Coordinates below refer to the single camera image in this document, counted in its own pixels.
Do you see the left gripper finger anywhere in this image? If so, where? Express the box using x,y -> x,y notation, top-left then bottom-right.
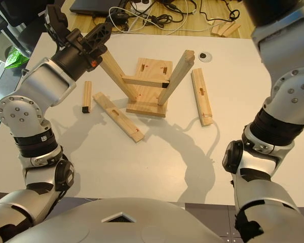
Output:
83,22 -> 113,46

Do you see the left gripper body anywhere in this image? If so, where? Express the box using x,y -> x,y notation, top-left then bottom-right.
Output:
50,28 -> 108,79

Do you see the wooden leg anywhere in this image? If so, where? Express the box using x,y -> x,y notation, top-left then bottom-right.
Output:
157,49 -> 196,106
99,48 -> 140,104
92,92 -> 145,144
191,67 -> 214,127

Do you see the dark laptop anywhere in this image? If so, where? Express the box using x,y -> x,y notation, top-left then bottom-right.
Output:
69,0 -> 129,18

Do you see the wooden cross bar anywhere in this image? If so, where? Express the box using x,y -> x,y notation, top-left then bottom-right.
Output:
81,80 -> 93,113
122,75 -> 170,90

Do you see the white power strip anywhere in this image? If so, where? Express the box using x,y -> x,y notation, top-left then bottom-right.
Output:
136,0 -> 153,11

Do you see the green bag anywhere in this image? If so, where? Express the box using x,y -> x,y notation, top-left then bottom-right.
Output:
4,46 -> 29,69

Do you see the wooden seat board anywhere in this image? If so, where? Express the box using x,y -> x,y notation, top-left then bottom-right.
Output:
126,57 -> 174,118

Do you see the robot body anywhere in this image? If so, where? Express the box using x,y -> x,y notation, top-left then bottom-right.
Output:
5,197 -> 226,243

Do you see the white cable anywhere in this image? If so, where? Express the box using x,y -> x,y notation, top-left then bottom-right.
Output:
108,0 -> 213,36

